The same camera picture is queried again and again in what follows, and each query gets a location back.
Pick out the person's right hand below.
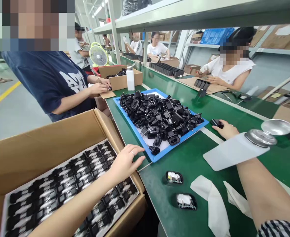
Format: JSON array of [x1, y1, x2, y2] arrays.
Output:
[[212, 119, 240, 140]]

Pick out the person's left hand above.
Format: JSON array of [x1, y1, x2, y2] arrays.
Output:
[[109, 144, 146, 185]]

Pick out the black plug adapter part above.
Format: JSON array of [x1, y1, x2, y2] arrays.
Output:
[[210, 118, 225, 129]]

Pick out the white bottle with metal dish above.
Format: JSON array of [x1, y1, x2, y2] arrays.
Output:
[[203, 119, 290, 172]]

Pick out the flat cardboard sheet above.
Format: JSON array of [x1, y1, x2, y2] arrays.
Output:
[[178, 76, 231, 95]]

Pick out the cluster of black adapter blocks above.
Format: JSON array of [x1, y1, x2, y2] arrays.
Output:
[[193, 79, 211, 90]]

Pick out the brown cardboard carton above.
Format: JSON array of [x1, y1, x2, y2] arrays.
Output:
[[183, 64, 202, 76]]

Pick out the stack of cardboard cartons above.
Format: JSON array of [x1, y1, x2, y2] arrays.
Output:
[[257, 86, 290, 124]]

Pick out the pile of black plug shells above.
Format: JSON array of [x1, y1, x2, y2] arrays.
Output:
[[119, 90, 205, 156]]

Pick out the open black adapter housing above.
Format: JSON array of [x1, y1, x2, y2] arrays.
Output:
[[165, 170, 184, 186], [176, 193, 198, 211]]

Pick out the white wiping cloth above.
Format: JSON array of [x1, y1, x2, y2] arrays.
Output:
[[223, 181, 254, 220], [190, 175, 231, 237]]

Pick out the row of black adapter blocks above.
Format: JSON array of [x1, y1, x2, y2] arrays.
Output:
[[149, 62, 185, 77]]

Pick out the blue plastic tray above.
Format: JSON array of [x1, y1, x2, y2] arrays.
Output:
[[113, 88, 209, 163]]

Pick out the storage rack with cartons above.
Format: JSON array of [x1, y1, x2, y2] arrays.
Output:
[[184, 24, 290, 57]]

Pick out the white pump bottle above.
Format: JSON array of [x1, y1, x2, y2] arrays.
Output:
[[126, 62, 136, 91]]

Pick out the small open cardboard box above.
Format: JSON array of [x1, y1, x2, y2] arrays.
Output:
[[97, 65, 144, 92]]

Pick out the overhead metal shelf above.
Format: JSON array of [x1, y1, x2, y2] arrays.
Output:
[[82, 0, 290, 35]]

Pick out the green desk fan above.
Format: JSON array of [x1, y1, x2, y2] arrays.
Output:
[[88, 41, 109, 68]]

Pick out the rows of black boxed adapters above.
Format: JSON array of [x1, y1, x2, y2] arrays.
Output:
[[6, 141, 138, 237]]

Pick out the large open cardboard box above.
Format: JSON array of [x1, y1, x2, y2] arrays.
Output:
[[0, 108, 148, 237]]

